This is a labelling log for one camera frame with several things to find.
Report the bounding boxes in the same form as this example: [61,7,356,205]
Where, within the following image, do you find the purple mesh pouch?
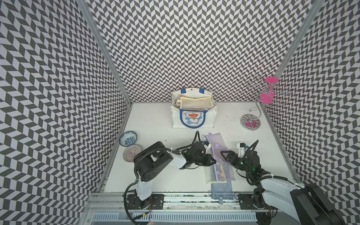
[202,133,228,159]

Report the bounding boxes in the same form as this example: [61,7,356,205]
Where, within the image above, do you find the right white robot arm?
[220,141,345,225]

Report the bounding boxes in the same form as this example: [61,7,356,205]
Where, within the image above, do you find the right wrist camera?
[236,143,248,158]

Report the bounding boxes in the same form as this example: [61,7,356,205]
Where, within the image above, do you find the chrome wire stand pink discs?
[240,76,290,131]

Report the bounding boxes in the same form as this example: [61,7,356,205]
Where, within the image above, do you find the white canvas bag blue handles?
[171,88,217,129]

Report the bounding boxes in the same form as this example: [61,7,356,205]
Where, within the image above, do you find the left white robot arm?
[122,131,217,225]

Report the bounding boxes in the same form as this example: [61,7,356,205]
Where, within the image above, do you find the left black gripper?
[192,153,217,166]

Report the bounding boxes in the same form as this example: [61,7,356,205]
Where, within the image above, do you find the blue white ceramic bowl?
[119,131,137,147]

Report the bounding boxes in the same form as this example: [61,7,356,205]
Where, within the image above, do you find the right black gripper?
[220,150,251,173]

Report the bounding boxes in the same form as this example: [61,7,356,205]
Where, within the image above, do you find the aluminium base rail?
[84,192,327,225]

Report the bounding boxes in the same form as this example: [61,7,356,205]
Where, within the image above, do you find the small grey blue pouch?
[211,181,234,204]

